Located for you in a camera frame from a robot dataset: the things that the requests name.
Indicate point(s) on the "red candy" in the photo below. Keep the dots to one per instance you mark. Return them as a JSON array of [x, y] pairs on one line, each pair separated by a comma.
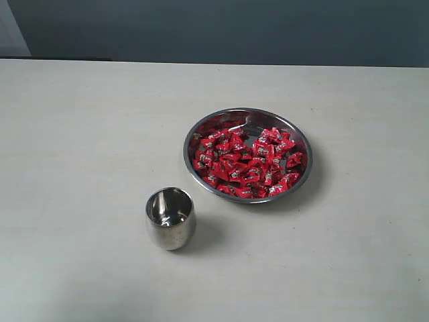
[[244, 192], [295, 159], [270, 136], [202, 161], [278, 188]]

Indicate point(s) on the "stainless steel cup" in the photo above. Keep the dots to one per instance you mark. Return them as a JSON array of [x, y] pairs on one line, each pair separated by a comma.
[[170, 218]]

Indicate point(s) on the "round stainless steel plate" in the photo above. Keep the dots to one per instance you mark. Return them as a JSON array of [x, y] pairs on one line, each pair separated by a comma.
[[229, 137]]

